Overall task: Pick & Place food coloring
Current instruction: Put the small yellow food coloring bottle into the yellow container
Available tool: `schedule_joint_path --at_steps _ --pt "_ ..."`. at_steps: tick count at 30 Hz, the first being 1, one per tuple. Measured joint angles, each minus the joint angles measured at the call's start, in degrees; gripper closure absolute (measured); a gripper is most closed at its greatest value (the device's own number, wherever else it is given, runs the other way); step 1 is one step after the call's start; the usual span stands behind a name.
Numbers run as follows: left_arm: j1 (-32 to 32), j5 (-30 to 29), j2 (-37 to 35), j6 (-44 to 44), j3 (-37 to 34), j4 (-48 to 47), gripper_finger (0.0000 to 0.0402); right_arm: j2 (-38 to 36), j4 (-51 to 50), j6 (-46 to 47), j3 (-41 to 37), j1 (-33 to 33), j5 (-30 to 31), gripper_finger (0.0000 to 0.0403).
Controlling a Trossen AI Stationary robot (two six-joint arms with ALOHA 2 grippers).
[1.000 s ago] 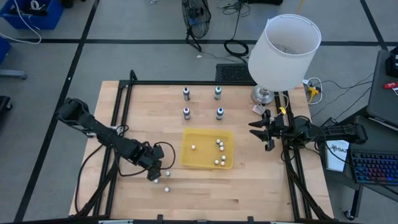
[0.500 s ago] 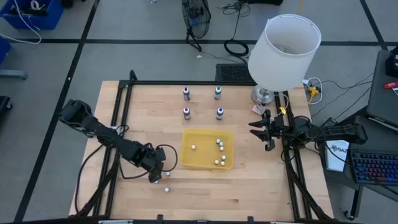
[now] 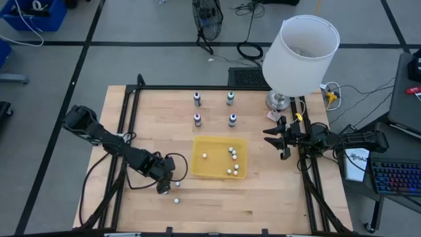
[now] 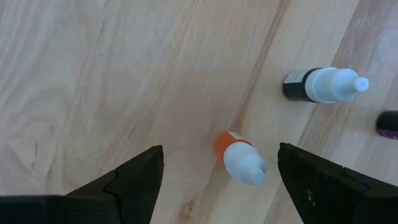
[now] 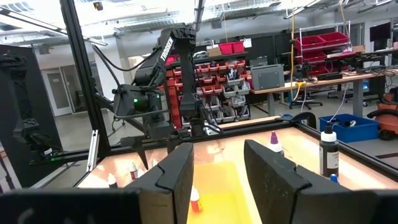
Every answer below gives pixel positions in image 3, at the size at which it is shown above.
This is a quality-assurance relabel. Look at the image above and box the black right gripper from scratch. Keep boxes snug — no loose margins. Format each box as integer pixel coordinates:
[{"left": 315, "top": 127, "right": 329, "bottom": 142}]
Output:
[{"left": 262, "top": 115, "right": 302, "bottom": 161}]

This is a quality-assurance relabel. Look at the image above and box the yellow translucent plastic bin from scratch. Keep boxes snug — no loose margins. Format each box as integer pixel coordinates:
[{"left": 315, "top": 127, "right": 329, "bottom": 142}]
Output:
[{"left": 190, "top": 136, "right": 249, "bottom": 180}]

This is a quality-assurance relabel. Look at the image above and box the black floor vent grate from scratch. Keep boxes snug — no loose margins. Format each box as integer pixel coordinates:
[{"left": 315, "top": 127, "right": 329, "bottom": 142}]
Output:
[{"left": 228, "top": 66, "right": 269, "bottom": 88}]

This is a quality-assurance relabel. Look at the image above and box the yellow power plug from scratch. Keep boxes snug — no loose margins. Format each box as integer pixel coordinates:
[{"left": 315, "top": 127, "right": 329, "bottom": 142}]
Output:
[{"left": 325, "top": 92, "right": 339, "bottom": 108}]

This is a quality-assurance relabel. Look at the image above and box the white shade table lamp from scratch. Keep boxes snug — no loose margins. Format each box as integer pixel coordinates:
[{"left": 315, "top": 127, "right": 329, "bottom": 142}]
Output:
[{"left": 262, "top": 14, "right": 341, "bottom": 112}]

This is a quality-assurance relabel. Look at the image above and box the white printed paper sheet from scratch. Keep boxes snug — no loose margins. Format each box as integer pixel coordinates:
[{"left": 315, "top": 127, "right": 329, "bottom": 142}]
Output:
[{"left": 343, "top": 147, "right": 371, "bottom": 183}]

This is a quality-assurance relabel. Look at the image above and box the rgb backlit keyboard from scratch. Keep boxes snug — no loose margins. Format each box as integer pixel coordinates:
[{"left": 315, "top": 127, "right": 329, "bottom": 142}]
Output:
[{"left": 363, "top": 122, "right": 421, "bottom": 198}]

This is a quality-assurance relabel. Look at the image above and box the black rolling laptop stand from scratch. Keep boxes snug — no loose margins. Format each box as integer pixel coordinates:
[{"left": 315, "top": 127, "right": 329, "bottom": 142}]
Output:
[{"left": 328, "top": 111, "right": 421, "bottom": 235}]

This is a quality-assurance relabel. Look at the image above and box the black side desk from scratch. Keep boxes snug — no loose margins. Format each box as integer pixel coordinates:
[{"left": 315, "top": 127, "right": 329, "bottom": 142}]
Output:
[{"left": 387, "top": 52, "right": 421, "bottom": 132}]

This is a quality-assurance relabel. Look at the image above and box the black floor fan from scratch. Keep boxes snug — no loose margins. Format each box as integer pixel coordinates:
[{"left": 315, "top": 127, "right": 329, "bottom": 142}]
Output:
[{"left": 191, "top": 0, "right": 224, "bottom": 56}]

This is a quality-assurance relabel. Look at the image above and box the black desk device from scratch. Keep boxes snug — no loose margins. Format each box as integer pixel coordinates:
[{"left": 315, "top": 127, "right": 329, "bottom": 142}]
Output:
[{"left": 407, "top": 48, "right": 421, "bottom": 82}]

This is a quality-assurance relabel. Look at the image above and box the black rolling cart base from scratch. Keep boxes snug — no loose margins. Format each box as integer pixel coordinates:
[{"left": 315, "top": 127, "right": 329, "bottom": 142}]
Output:
[{"left": 0, "top": 101, "right": 14, "bottom": 128}]

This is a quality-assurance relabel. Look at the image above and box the grey metal floor bar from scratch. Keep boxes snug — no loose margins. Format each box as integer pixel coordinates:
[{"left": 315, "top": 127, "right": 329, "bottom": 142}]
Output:
[{"left": 0, "top": 72, "right": 30, "bottom": 85}]

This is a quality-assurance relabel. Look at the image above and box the blue plastic storage bin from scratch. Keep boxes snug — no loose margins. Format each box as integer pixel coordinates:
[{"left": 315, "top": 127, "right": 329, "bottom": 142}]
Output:
[{"left": 0, "top": 0, "right": 68, "bottom": 33}]

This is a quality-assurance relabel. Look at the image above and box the blue plastic crate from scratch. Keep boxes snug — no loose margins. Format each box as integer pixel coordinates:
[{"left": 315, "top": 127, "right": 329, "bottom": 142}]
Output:
[{"left": 0, "top": 39, "right": 12, "bottom": 68}]

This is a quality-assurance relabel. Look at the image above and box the white bundled lamp cord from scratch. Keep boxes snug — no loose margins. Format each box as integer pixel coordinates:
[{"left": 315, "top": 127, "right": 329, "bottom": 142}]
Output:
[{"left": 266, "top": 109, "right": 282, "bottom": 122}]

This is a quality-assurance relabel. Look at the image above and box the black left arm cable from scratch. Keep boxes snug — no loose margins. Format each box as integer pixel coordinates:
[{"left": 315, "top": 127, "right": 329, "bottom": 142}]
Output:
[{"left": 78, "top": 131, "right": 189, "bottom": 228}]

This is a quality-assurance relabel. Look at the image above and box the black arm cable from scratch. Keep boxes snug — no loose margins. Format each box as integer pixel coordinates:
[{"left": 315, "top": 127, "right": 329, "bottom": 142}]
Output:
[
  {"left": 78, "top": 131, "right": 189, "bottom": 228},
  {"left": 297, "top": 121, "right": 374, "bottom": 174}
]

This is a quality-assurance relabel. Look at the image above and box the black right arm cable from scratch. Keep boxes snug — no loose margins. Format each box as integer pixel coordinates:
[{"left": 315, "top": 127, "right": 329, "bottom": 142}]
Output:
[{"left": 297, "top": 121, "right": 374, "bottom": 174}]

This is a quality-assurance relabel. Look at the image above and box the white power cable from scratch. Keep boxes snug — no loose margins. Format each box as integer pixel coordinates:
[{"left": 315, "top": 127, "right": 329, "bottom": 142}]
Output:
[{"left": 319, "top": 81, "right": 343, "bottom": 111}]

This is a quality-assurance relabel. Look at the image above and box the black coiled floor cable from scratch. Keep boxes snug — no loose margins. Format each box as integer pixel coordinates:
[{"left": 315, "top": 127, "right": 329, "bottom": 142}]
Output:
[{"left": 232, "top": 0, "right": 266, "bottom": 61}]

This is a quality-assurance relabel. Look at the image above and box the white floor cable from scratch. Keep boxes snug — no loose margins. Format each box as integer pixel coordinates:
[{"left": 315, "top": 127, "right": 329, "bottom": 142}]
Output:
[{"left": 0, "top": 0, "right": 45, "bottom": 47}]

